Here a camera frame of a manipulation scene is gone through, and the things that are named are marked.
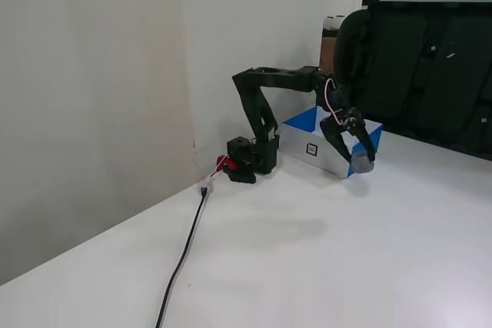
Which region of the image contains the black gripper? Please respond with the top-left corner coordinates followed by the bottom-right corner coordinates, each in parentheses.
top-left (319, 106), bottom-right (377, 164)

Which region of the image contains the gray hollow block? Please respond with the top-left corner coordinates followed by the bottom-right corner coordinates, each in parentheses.
top-left (350, 152), bottom-right (376, 174)

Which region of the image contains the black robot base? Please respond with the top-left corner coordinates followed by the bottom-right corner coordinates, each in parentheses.
top-left (225, 134), bottom-right (280, 185)

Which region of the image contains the blue and white cardboard box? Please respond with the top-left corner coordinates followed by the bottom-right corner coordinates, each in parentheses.
top-left (281, 106), bottom-right (385, 181)

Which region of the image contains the brown cardboard box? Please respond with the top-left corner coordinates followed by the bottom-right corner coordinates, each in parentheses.
top-left (318, 15), bottom-right (347, 70)

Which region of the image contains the black office chair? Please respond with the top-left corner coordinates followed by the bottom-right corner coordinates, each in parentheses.
top-left (332, 0), bottom-right (492, 162)

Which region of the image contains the red table clamp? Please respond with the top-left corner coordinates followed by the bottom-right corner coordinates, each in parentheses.
top-left (215, 154), bottom-right (236, 171)

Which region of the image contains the red white servo wire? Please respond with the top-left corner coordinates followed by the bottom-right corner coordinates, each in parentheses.
top-left (323, 78), bottom-right (344, 117)

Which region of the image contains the red lead wire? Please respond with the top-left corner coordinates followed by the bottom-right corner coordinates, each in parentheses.
top-left (208, 161), bottom-right (227, 181)

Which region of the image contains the white cable connector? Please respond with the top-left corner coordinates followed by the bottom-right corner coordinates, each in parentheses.
top-left (194, 176), bottom-right (216, 196)

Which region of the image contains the black power cable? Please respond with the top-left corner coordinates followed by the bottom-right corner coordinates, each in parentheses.
top-left (153, 187), bottom-right (209, 328)

